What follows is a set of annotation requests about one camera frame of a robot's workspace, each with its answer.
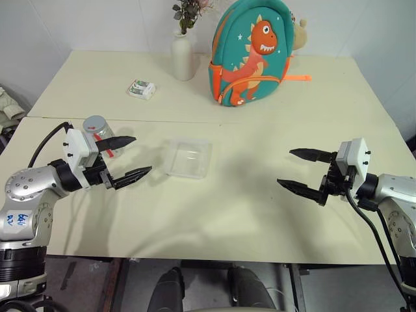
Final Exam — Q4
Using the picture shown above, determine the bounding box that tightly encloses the grey round plastic lid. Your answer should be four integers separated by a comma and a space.
82, 115, 106, 134

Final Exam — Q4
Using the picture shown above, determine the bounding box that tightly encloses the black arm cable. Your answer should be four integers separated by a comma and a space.
345, 187, 412, 308
27, 122, 73, 169

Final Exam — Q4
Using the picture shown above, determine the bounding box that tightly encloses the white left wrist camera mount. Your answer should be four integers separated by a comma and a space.
62, 129, 100, 174

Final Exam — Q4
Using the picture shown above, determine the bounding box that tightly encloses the dried flower bouquet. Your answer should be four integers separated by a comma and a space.
172, 0, 209, 36

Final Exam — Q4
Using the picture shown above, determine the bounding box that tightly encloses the black metal table leg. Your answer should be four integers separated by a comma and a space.
104, 258, 130, 312
287, 263, 307, 312

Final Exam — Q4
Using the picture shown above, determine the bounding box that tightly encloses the small white green packet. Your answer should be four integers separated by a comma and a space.
125, 78, 157, 101

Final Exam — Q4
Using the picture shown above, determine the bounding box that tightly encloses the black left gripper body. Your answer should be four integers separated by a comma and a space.
83, 155, 115, 191

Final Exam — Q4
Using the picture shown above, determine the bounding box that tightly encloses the beige plush toy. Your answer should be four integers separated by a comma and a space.
290, 18, 309, 51

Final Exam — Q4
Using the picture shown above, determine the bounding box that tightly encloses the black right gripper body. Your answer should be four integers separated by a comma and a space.
318, 157, 358, 207

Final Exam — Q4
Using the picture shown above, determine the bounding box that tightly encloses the teal orange dinosaur backpack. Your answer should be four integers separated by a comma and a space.
208, 0, 313, 109

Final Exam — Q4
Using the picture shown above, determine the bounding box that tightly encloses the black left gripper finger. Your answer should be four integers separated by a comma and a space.
94, 135, 138, 152
111, 166, 153, 191

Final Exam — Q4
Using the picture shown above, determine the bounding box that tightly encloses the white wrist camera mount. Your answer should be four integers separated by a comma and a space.
62, 129, 100, 174
335, 137, 372, 183

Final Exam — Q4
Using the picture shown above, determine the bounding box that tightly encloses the white padded jacket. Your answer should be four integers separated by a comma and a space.
0, 84, 27, 131

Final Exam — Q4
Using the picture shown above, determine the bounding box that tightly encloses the dark rounded shape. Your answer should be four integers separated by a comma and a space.
148, 266, 187, 312
227, 265, 278, 312

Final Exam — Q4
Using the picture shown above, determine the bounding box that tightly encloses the white ceramic vase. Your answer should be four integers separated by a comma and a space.
170, 31, 195, 82

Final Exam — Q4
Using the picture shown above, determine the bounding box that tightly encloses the clear plastic container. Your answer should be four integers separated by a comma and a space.
162, 138, 213, 181

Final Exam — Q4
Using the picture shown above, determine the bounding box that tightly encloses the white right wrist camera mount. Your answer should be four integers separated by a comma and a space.
335, 137, 372, 183

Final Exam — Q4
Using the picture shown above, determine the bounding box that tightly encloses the small jar with red label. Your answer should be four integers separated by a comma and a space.
84, 120, 116, 159

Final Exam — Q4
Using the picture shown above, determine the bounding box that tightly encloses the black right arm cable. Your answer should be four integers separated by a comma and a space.
345, 187, 412, 308

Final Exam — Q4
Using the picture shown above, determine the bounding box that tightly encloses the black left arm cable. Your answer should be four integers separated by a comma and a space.
27, 122, 73, 169

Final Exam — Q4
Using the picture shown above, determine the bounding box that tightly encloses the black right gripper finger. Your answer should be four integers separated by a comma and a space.
289, 148, 338, 163
276, 178, 323, 205

